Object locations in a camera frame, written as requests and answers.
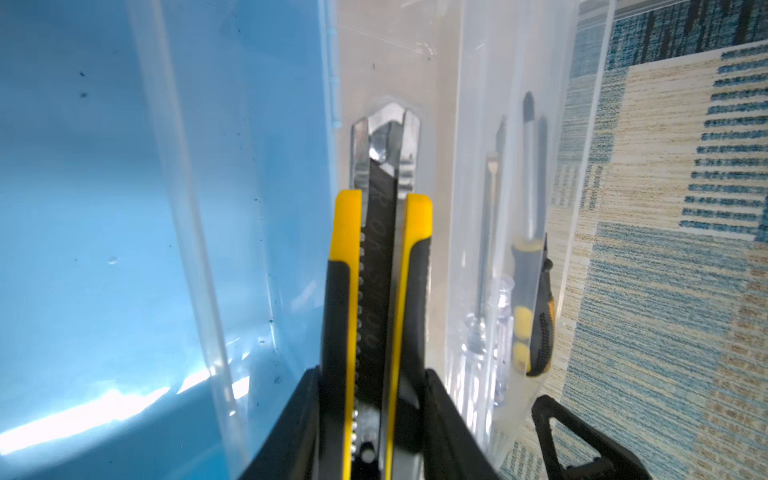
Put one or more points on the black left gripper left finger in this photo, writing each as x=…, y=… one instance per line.
x=290, y=449

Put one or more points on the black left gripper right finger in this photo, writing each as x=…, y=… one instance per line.
x=449, y=449

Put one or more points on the small silver screwdriver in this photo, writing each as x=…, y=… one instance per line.
x=475, y=339

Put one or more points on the yellow black utility knife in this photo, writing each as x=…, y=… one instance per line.
x=372, y=367

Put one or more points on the black handled screwdriver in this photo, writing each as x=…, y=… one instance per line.
x=527, y=248

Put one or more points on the blue plastic tool box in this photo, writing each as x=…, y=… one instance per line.
x=167, y=180

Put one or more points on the clear tool box tray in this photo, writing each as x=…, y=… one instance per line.
x=464, y=68

